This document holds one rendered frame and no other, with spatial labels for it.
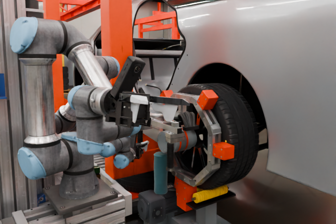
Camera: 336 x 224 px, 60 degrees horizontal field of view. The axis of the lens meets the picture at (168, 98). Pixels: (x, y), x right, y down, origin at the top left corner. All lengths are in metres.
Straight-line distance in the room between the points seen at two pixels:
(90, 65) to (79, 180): 0.43
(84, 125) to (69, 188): 0.40
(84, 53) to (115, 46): 0.90
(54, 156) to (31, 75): 0.28
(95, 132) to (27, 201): 0.60
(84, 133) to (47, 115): 0.24
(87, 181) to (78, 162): 0.08
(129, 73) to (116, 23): 1.26
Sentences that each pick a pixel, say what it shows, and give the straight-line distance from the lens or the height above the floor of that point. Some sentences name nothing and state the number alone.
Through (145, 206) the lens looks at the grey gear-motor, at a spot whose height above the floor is 0.36.
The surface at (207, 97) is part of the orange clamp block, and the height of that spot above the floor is 1.13.
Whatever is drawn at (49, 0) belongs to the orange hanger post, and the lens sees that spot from 3.85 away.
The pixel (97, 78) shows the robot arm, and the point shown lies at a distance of 0.99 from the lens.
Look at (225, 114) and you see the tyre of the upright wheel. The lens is 1.62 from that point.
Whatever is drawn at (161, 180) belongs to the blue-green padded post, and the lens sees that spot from 1.91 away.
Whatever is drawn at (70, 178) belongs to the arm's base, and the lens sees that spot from 1.17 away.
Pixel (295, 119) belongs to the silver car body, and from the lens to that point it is 1.51.
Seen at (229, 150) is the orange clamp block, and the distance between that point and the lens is 1.56.
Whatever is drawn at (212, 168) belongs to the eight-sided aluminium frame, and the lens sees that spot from 1.64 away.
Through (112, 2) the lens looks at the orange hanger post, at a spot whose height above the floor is 1.69.
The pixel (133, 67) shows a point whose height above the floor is 1.31.
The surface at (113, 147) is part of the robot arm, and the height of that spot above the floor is 0.92.
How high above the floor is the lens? 1.32
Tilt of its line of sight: 7 degrees down
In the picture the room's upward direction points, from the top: straight up
